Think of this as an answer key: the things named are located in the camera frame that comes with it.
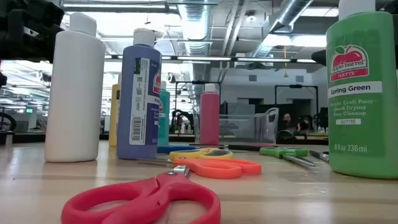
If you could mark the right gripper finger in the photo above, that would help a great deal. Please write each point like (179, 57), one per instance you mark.
(320, 57)

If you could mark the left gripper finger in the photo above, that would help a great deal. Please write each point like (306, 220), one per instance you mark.
(40, 18)

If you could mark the white paint bottle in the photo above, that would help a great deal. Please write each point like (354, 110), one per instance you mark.
(74, 93)

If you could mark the green paint bottle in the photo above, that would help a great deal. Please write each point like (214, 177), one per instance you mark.
(360, 133)

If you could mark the thin black paintbrush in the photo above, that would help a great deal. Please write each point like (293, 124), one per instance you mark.
(320, 155)

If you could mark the purple paint bottle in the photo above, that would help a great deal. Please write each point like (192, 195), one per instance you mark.
(130, 102)

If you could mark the yellow paint bottle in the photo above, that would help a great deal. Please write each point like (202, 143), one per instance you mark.
(113, 118)

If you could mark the pink paint bottle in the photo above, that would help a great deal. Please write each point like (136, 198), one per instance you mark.
(210, 118)

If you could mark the teal paint bottle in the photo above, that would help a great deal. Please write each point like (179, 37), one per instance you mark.
(164, 118)

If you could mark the person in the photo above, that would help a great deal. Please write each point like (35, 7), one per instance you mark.
(286, 119)

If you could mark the clear plastic bin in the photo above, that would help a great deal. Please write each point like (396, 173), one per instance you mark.
(245, 127)

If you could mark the slanted silver ventilation duct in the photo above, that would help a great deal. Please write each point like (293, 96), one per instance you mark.
(289, 12)

